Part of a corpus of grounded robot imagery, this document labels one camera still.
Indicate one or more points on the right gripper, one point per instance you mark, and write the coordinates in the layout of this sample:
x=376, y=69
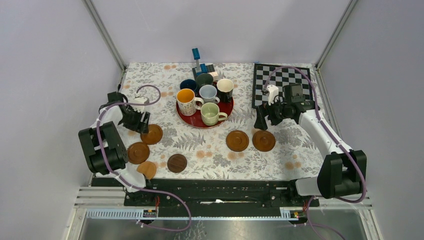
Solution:
x=264, y=110

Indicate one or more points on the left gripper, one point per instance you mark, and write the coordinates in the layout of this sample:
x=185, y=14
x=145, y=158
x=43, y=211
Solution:
x=140, y=126

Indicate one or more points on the light wooden coaster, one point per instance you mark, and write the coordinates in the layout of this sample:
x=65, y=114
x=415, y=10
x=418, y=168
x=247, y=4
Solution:
x=148, y=169

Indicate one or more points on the dark brown wooden coaster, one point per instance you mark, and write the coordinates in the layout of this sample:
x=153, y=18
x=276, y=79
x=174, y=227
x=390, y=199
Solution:
x=177, y=163

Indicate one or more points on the light green mug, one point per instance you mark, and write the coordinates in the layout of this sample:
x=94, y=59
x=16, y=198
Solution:
x=211, y=115

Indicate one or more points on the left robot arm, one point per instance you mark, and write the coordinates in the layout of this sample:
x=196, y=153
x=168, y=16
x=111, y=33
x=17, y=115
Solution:
x=102, y=146

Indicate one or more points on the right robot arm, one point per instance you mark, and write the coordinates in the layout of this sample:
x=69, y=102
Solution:
x=343, y=169

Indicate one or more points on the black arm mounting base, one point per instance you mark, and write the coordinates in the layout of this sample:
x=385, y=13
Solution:
x=217, y=198

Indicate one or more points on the floral tablecloth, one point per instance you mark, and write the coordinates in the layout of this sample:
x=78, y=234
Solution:
x=294, y=155

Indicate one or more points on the black mug cream inside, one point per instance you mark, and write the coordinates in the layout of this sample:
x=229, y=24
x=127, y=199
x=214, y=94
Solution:
x=225, y=89

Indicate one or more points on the patterned mug orange inside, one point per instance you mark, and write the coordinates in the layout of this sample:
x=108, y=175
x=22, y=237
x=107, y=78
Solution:
x=187, y=102

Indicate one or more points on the red round tray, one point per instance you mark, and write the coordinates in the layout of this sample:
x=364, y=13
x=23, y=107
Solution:
x=195, y=120

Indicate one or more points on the light blue mug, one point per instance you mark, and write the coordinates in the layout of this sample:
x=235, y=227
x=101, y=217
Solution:
x=208, y=93

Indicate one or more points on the dark blue mug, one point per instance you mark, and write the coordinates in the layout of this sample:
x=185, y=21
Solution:
x=189, y=84

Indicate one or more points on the dark green mug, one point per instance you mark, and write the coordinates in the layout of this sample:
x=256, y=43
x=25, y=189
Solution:
x=204, y=79

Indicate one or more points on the blue and black block toy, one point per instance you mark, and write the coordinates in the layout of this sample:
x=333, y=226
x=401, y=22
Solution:
x=202, y=68

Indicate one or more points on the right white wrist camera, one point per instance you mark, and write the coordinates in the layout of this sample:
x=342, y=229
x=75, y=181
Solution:
x=273, y=94

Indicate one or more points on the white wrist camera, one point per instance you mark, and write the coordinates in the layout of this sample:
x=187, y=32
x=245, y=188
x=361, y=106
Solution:
x=138, y=104
x=273, y=94

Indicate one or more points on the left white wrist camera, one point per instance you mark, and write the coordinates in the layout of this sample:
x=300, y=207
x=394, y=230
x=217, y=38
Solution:
x=138, y=104

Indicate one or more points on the aluminium rail frame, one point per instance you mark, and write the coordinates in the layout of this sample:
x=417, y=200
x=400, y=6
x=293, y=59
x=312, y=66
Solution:
x=109, y=203

